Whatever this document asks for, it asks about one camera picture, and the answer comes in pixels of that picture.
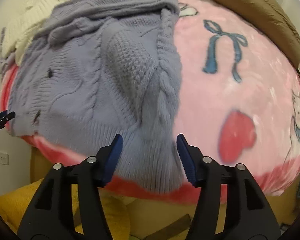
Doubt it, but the purple knit hooded cardigan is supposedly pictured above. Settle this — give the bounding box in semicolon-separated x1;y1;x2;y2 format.
8;0;183;193

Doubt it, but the cream quilted jacket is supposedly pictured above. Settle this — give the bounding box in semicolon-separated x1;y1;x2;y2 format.
6;0;61;65

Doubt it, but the pink cartoon fleece blanket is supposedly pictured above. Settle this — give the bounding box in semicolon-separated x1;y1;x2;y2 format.
0;0;300;203

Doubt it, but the brown puffer jacket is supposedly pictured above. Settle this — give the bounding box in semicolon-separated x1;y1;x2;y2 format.
213;0;300;69

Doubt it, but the white wall socket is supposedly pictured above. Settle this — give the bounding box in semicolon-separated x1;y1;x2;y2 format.
0;152;9;165

